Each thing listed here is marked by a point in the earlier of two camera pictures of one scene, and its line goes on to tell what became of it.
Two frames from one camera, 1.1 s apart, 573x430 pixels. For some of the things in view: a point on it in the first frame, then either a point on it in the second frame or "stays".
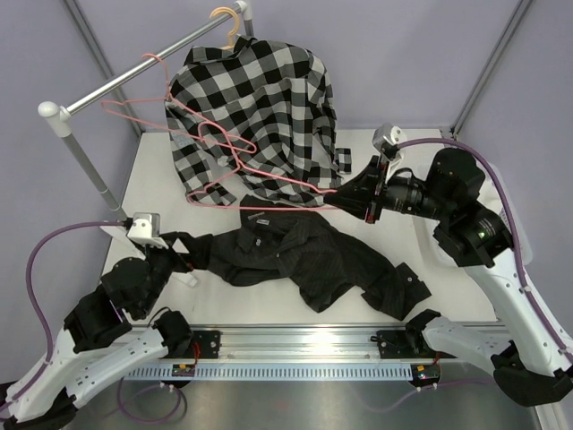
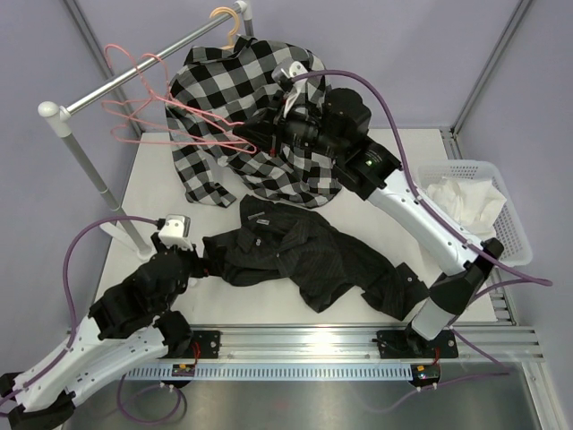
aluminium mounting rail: (321, 343) stays
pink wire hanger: (255, 169) → (155, 117)
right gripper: (359, 193) → (268, 128)
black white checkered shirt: (253, 118) stays
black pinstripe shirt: (309, 248) stays
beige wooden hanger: (219, 9) stays
